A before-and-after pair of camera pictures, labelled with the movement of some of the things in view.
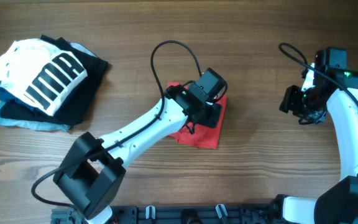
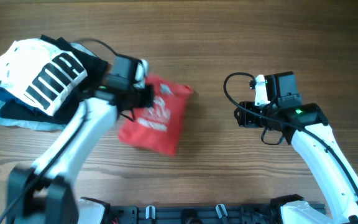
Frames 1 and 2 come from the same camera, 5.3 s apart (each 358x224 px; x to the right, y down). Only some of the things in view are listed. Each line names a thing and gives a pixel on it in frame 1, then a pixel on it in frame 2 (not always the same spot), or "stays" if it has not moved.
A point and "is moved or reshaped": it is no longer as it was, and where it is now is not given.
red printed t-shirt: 205,135 is moved or reshaped
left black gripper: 212,115 -> 148,96
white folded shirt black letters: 44,76 stays
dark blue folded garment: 3,94 stays
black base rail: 180,214 stays
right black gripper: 289,99 -> 242,115
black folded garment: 74,109 stays
